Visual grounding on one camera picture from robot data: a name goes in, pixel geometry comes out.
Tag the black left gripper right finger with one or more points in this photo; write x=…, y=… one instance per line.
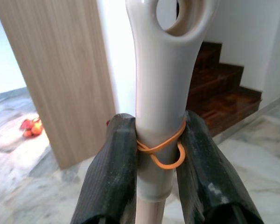
x=200, y=168

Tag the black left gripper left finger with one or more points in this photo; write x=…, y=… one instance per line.
x=112, y=168

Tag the orange rubber band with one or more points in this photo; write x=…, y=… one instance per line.
x=168, y=167

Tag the dark wooden staircase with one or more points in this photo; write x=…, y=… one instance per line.
x=219, y=98

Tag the light wood grain door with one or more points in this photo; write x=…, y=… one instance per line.
x=60, y=70

